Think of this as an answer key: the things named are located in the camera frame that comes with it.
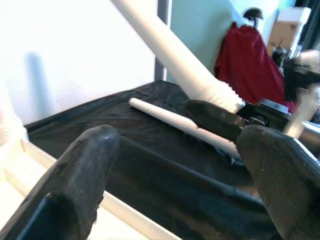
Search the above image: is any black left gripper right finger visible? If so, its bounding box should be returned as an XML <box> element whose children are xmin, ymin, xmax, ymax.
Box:
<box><xmin>236</xmin><ymin>124</ymin><xmax>320</xmax><ymax>240</ymax></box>

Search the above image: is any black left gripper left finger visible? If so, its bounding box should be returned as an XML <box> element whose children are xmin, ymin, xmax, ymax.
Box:
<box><xmin>0</xmin><ymin>124</ymin><xmax>120</xmax><ymax>240</ymax></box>

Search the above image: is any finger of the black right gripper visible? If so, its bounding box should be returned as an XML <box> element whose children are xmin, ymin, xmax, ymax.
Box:
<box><xmin>183</xmin><ymin>99</ymin><xmax>248</xmax><ymax>145</ymax></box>

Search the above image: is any white plastic table top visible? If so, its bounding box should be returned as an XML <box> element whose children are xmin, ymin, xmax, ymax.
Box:
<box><xmin>0</xmin><ymin>138</ymin><xmax>181</xmax><ymax>240</ymax></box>

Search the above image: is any white plastic table leg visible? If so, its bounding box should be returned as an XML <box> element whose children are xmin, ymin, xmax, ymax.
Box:
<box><xmin>128</xmin><ymin>97</ymin><xmax>242</xmax><ymax>161</ymax></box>
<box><xmin>109</xmin><ymin>0</ymin><xmax>245</xmax><ymax>113</ymax></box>
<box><xmin>0</xmin><ymin>74</ymin><xmax>27</xmax><ymax>151</ymax></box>

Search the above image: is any black plastic table cover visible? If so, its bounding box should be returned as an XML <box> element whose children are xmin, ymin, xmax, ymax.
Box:
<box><xmin>23</xmin><ymin>79</ymin><xmax>320</xmax><ymax>240</ymax></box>

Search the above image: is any red hanging cloth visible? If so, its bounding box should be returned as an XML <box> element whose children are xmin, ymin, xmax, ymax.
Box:
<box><xmin>214</xmin><ymin>21</ymin><xmax>298</xmax><ymax>108</ymax></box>

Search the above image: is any black coat hook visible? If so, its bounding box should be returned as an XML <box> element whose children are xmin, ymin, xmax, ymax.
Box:
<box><xmin>243</xmin><ymin>7</ymin><xmax>265</xmax><ymax>28</ymax></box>

